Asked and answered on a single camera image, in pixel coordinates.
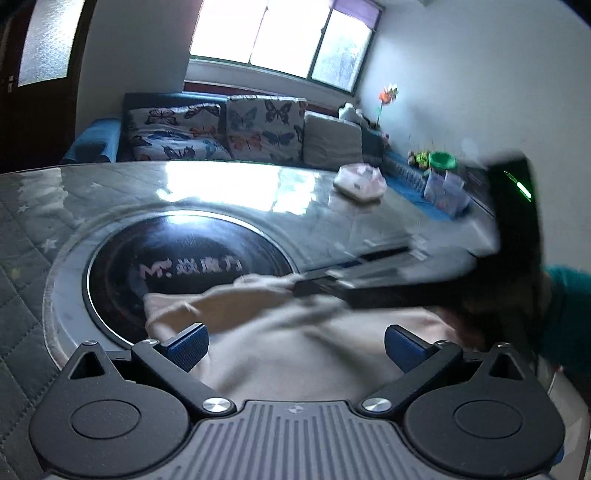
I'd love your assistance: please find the dark teal cushion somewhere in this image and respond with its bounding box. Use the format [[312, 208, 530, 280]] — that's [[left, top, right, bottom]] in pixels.
[[360, 124, 387, 168]]

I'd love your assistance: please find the green plastic bowl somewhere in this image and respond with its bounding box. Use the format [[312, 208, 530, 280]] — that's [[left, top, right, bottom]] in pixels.
[[427, 151, 459, 171]]

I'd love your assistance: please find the wide butterfly print cushion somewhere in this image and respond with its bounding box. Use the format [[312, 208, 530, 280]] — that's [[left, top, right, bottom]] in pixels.
[[128, 103, 232, 163]]

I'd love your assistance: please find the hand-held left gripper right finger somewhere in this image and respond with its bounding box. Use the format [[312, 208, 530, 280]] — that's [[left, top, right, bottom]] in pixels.
[[360, 324, 528, 414]]

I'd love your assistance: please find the plain grey cushion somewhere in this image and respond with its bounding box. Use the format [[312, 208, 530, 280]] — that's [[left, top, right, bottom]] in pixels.
[[301, 110, 364, 170]]

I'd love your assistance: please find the person's right hand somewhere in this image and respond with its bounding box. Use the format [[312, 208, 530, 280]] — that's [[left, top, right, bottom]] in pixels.
[[438, 307, 502, 354]]

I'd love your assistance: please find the orange flower decoration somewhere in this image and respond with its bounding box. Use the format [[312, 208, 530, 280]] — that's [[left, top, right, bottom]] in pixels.
[[375, 83, 401, 128]]

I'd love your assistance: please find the blue sofa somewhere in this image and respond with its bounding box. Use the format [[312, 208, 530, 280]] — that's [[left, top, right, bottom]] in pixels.
[[59, 91, 502, 223]]

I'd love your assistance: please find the purple window blind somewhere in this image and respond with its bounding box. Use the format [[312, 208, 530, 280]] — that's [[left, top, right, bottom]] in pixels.
[[331, 0, 385, 27]]

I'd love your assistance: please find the white bag on table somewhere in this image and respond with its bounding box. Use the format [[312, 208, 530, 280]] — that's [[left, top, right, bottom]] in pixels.
[[332, 161, 389, 203]]

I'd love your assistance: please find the square butterfly print cushion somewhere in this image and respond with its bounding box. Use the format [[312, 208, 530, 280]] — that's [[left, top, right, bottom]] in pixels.
[[225, 95, 308, 165]]

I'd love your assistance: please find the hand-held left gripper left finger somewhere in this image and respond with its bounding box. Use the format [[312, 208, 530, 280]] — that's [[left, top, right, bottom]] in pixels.
[[67, 323, 236, 416]]

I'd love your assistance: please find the clear printed plastic bag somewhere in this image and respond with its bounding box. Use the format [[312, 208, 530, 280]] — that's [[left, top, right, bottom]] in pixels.
[[424, 167, 472, 216]]

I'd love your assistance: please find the round black induction cooktop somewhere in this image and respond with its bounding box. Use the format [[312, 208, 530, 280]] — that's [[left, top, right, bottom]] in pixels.
[[44, 204, 306, 366]]

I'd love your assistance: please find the person's right forearm teal sleeve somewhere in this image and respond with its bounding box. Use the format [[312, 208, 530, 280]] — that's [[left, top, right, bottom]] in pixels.
[[538, 264, 591, 386]]

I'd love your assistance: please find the window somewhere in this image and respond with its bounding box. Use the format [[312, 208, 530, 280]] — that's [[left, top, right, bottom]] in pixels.
[[188, 0, 385, 94]]

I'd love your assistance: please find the beige garment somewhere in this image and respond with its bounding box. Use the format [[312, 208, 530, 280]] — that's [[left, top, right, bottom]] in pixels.
[[143, 272, 486, 403]]

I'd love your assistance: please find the dark door with frosted glass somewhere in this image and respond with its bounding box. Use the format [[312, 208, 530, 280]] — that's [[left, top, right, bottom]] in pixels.
[[0, 0, 99, 175]]

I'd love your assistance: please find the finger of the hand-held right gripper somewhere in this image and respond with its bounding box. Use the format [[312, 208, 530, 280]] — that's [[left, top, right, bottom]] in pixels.
[[291, 270, 465, 311], [305, 246, 465, 278]]

